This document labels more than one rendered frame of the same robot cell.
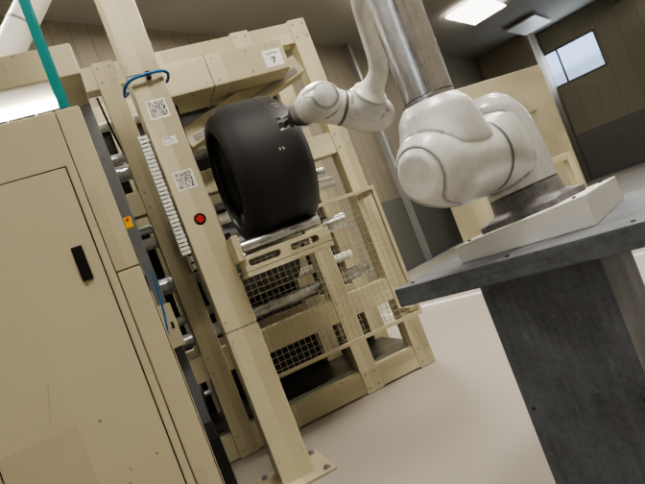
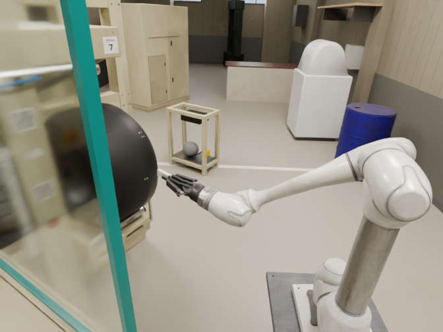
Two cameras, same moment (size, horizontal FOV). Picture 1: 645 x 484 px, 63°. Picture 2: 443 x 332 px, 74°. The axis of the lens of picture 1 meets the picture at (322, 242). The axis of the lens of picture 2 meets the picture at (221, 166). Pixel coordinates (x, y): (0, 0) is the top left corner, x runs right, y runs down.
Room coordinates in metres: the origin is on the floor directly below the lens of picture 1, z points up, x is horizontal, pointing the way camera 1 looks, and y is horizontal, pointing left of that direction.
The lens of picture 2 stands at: (0.81, 0.50, 1.86)
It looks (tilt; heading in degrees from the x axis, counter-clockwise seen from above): 27 degrees down; 320
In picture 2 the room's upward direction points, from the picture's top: 2 degrees clockwise
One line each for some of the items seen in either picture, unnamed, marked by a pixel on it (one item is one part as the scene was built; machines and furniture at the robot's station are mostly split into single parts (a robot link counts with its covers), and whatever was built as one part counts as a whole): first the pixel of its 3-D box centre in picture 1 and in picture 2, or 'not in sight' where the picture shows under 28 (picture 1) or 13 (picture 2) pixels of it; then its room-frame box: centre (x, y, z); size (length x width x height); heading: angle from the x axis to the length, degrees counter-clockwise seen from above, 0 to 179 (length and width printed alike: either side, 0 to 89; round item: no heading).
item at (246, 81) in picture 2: not in sight; (271, 82); (5.83, -5.26, 0.41); 2.34 x 0.75 x 0.82; 49
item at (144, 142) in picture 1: (165, 196); not in sight; (2.00, 0.49, 1.19); 0.05 x 0.04 x 0.48; 19
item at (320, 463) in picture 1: (295, 472); not in sight; (2.06, 0.42, 0.01); 0.27 x 0.27 x 0.02; 19
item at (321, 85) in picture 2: not in sight; (318, 90); (3.61, -3.94, 0.78); 0.80 x 0.74 x 1.56; 48
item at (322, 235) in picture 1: (285, 250); (118, 236); (2.03, 0.14, 0.84); 0.36 x 0.09 x 0.06; 109
